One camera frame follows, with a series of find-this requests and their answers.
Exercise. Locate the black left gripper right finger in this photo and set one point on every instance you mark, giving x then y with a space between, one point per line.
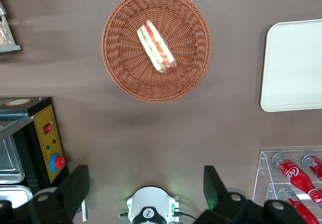
216 196

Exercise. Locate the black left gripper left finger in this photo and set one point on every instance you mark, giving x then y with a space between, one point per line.
68 191

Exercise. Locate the triangle sandwich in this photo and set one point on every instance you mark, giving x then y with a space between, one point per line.
156 46

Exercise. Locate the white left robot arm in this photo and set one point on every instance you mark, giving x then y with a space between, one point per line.
148 201

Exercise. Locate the brown round wicker basket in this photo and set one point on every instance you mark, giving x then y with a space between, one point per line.
120 58

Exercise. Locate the beige rectangular tray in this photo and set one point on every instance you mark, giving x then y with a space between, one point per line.
294 68

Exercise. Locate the metal tray of pastries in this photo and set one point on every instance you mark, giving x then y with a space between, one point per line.
10 48

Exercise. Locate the clear acrylic bottle rack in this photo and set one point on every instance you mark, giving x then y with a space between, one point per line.
264 173

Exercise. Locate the steel warmer pan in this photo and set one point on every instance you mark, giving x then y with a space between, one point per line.
7 163
12 196

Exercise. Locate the red cola bottle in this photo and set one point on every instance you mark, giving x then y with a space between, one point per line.
314 163
294 176
296 206

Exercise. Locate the clear bag of crackers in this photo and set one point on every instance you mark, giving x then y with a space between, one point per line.
5 34

